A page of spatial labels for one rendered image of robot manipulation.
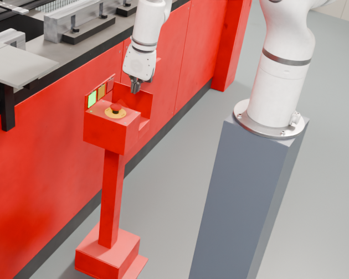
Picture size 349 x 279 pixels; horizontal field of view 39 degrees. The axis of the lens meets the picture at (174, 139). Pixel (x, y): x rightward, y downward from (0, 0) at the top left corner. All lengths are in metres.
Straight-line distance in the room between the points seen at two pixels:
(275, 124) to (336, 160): 1.95
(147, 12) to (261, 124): 0.52
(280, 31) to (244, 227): 0.56
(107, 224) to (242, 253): 0.70
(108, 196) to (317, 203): 1.29
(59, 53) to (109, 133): 0.37
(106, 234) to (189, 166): 0.90
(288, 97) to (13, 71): 0.73
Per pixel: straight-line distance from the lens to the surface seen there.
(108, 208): 1.95
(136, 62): 1.63
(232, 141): 1.29
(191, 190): 2.62
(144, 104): 1.77
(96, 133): 1.67
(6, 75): 1.39
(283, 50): 1.18
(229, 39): 3.47
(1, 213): 1.75
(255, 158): 1.28
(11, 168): 1.69
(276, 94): 1.23
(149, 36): 1.57
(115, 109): 1.63
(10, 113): 1.55
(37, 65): 1.45
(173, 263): 2.23
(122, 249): 2.09
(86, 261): 2.09
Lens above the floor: 1.64
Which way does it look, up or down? 33 degrees down
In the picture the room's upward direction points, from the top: 9 degrees clockwise
